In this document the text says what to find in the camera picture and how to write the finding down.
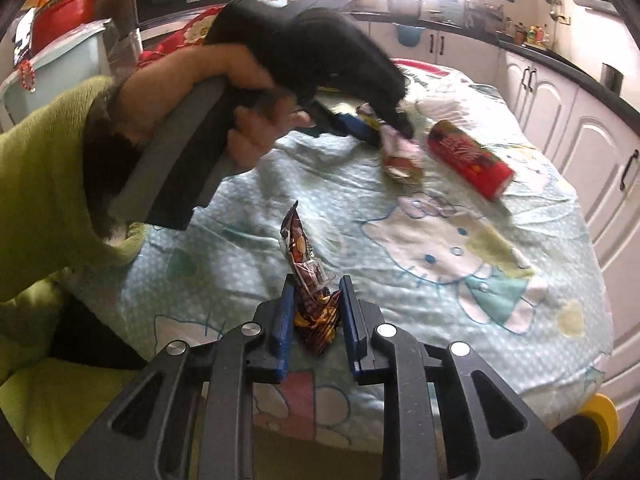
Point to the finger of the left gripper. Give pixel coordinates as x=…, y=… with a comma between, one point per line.
x=388, y=109
x=338, y=124

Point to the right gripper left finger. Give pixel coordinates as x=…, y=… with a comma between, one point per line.
x=282, y=328

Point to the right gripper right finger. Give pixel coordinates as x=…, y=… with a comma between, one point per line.
x=354, y=328

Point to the dark peanut snack wrapper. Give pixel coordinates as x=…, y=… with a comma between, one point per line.
x=317, y=313

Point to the white red snack wrapper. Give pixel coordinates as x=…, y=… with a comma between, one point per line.
x=402, y=159

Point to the red candy tube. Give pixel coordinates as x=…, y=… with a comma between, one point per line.
x=477, y=165

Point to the green sleeve left forearm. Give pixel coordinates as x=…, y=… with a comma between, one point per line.
x=45, y=219

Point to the yellow rimmed black trash bin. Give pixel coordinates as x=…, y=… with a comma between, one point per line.
x=590, y=434

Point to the person's left hand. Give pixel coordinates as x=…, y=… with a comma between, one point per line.
x=148, y=96

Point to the blue hanging basin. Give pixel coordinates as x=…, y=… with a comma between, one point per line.
x=409, y=36

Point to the steel cooking pot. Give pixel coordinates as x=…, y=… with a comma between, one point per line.
x=408, y=8

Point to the red floral pillow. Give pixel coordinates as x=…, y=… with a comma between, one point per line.
x=192, y=34

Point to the black cylindrical container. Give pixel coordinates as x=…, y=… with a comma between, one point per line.
x=611, y=78

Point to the red plastic container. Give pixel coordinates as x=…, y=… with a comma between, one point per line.
x=54, y=21

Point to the green cloth on lap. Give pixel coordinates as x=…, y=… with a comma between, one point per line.
x=60, y=367

